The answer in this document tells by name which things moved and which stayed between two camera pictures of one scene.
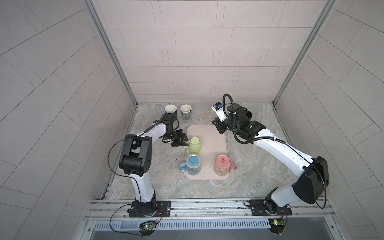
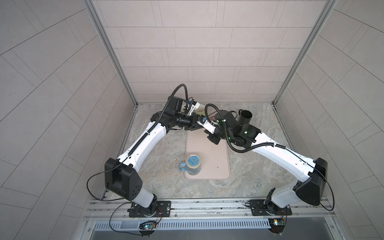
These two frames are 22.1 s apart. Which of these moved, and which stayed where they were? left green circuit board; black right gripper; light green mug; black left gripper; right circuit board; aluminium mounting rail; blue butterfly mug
Moved: black left gripper; light green mug; black right gripper
Stayed: blue butterfly mug; aluminium mounting rail; left green circuit board; right circuit board
